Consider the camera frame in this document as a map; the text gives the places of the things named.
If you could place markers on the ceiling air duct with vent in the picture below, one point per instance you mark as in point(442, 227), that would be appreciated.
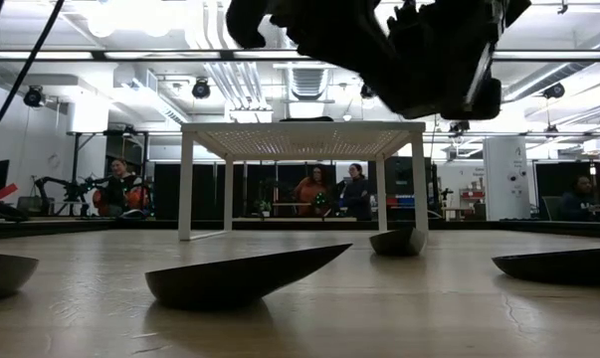
point(307, 84)

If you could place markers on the black LED light bar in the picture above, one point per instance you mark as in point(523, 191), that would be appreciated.
point(98, 54)

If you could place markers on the small shelf with coloured bins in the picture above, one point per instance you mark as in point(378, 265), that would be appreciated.
point(471, 196)

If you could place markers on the small green potted plant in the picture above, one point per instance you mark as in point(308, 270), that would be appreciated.
point(263, 205)

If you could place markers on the white round pillar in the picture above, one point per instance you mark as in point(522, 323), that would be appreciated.
point(498, 174)

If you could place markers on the person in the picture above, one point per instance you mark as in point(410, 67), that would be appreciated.
point(312, 194)
point(120, 191)
point(580, 201)
point(356, 196)

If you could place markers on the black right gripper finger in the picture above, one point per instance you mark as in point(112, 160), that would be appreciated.
point(260, 22)

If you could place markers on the black ceiling spotlight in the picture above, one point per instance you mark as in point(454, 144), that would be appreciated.
point(366, 91)
point(460, 125)
point(33, 96)
point(201, 88)
point(553, 90)

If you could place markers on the black aluminium table frame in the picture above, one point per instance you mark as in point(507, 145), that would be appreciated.
point(478, 226)

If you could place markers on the white perforated metal shelf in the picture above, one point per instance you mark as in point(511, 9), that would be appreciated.
point(304, 127)

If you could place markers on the black teardrop plate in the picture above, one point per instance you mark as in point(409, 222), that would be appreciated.
point(560, 267)
point(235, 281)
point(1, 276)
point(398, 242)

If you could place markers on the red slanted bar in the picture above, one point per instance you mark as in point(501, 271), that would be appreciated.
point(1, 191)

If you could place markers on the black background robot arm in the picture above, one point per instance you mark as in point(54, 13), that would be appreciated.
point(65, 191)

